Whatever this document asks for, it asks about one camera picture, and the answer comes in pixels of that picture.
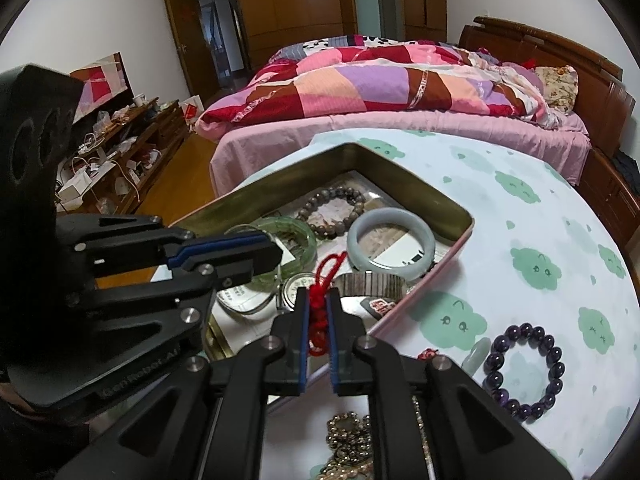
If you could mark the white paper bag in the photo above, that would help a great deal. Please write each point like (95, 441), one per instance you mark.
(192, 108)

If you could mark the framed mirror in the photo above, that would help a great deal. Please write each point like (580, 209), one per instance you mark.
(102, 85)

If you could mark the pale jade pendant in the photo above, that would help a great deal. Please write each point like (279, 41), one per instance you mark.
(477, 355)

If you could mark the floral pillow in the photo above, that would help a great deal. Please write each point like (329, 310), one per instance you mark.
(557, 87)

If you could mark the pale jade bangle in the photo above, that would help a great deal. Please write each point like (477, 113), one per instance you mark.
(357, 255)

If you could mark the pink tin box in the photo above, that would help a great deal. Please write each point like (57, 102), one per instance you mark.
(430, 280)

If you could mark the brown wooden wardrobe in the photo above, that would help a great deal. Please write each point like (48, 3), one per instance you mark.
(310, 20)

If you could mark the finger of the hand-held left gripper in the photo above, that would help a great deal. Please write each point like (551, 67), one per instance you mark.
(260, 260)
(220, 249)

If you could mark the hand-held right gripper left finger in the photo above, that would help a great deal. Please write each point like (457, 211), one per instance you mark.
(301, 340)

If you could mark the dark clothes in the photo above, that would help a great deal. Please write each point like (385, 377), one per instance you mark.
(629, 167)

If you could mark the translucent green bangle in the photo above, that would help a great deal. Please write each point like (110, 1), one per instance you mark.
(305, 240)

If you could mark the patchwork quilt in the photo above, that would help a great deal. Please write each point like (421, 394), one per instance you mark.
(375, 85)

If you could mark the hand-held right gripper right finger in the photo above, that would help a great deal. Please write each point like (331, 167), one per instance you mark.
(334, 345)

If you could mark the wooden bed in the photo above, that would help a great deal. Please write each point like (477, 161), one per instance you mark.
(600, 110)

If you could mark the white cup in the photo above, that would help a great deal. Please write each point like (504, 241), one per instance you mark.
(138, 100)

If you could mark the pink bedsheet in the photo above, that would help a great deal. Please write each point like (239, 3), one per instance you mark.
(425, 130)

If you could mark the silver wristwatch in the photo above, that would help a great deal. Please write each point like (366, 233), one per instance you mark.
(370, 286)

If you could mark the wooden nightstand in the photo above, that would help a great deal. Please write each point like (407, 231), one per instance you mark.
(610, 200)

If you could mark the cluttered wooden dresser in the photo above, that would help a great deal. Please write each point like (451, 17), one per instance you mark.
(150, 130)

